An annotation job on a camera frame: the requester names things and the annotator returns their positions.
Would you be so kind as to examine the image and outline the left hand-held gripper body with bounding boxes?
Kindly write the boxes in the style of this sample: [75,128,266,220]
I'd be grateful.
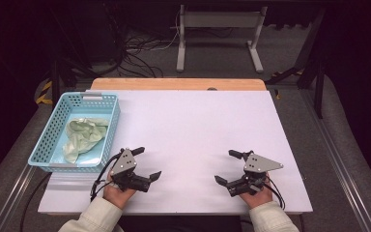
[110,147,152,193]

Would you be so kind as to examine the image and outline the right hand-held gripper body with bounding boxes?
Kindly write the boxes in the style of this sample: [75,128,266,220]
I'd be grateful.
[226,151,285,198]

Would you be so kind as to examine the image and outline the pale green cloth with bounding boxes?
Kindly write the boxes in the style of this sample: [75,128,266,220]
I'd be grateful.
[62,117,110,164]

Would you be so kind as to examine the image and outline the blue perforated plastic basket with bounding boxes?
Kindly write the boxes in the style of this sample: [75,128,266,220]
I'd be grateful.
[27,91,122,174]

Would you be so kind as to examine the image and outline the person's left hand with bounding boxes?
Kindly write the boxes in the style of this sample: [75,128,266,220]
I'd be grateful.
[102,171,138,211]

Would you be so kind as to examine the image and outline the person's right hand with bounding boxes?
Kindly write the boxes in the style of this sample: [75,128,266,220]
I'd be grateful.
[239,173,273,210]

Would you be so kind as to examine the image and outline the white table board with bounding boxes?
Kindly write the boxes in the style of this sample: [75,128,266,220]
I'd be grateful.
[37,89,314,217]

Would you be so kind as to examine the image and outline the person's dark lap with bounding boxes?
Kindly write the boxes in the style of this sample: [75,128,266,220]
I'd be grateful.
[118,215,243,232]

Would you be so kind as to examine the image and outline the wooden table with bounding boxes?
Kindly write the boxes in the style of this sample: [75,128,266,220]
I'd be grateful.
[90,77,268,92]

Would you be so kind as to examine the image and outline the black metal stand legs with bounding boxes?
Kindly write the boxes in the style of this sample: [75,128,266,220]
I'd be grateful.
[265,6,327,120]

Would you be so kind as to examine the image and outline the yellow black hazard tape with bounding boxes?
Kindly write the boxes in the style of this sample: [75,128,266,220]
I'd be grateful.
[35,79,54,106]

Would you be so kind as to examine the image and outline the left hand-held gripper black cable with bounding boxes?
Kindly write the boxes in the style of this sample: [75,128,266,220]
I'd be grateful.
[89,151,124,203]

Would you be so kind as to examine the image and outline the hand-held gripper black cable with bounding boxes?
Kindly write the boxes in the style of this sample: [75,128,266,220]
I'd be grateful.
[265,175,286,211]
[89,151,124,203]

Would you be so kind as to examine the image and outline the right hand-held gripper black cable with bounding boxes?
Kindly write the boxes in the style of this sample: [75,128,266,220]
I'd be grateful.
[265,175,286,211]

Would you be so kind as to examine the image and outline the aluminium rail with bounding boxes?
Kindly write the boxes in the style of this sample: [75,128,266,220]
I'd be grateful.
[0,163,39,232]
[301,89,371,232]

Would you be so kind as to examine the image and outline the bundle of floor cables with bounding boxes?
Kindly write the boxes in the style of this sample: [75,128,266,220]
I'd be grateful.
[102,6,182,79]

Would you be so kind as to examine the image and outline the long black floor cable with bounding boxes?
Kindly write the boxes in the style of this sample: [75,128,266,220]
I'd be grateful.
[18,172,53,232]

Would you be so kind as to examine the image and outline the grey metal stand frame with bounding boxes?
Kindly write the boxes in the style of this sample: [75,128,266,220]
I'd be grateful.
[175,4,269,73]

